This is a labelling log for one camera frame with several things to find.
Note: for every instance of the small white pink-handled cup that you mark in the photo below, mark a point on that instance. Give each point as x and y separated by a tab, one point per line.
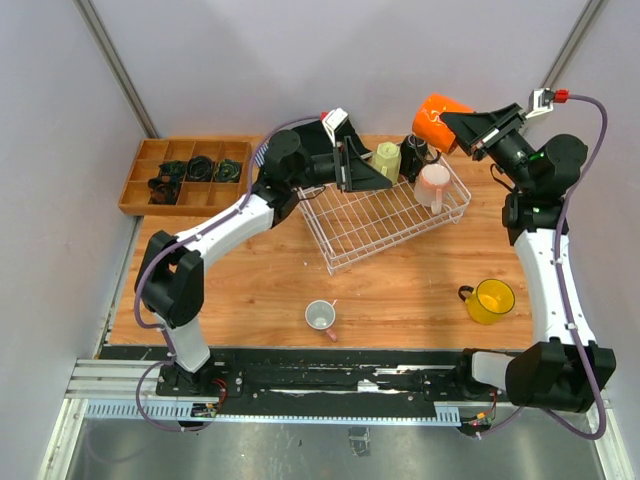
320	315

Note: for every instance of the wooden compartment tray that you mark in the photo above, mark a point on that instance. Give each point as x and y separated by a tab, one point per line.
195	198

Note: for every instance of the yellow glass mug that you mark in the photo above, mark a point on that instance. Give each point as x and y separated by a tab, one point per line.
489	302

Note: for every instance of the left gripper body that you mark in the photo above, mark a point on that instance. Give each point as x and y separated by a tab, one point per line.
334	168

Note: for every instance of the blue striped cloth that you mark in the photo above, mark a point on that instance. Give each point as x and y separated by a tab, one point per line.
259	155

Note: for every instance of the black mug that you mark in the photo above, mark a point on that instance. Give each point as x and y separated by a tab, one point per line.
415	154

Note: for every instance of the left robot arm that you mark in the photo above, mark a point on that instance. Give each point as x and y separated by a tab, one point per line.
171	279

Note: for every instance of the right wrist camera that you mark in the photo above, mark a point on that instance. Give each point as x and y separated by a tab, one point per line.
541	102

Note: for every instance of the dark rolled sock right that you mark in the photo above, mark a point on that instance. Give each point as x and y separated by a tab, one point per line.
228	171

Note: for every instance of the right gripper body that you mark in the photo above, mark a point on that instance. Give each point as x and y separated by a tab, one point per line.
506	144

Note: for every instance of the dark rolled sock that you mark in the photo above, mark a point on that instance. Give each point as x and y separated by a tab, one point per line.
228	171
173	168
200	169

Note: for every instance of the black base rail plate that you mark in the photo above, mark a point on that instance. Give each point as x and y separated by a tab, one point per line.
434	374

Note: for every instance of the pink mug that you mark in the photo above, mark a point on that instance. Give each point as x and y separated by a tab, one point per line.
431	183

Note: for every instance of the dark rolled sock middle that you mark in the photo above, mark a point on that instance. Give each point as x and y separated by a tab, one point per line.
200	169

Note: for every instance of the pale green mug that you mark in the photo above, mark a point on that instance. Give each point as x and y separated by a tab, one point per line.
387	160

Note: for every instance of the black rolled sock lower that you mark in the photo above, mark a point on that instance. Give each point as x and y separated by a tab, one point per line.
163	190

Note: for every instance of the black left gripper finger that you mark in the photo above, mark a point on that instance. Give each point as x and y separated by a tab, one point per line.
346	130
362	177

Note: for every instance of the orange glass mug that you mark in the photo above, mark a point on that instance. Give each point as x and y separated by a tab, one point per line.
428	126

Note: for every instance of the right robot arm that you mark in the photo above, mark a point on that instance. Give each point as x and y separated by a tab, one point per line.
565	368

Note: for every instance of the white wire dish rack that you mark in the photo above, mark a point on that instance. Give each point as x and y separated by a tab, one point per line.
349	227

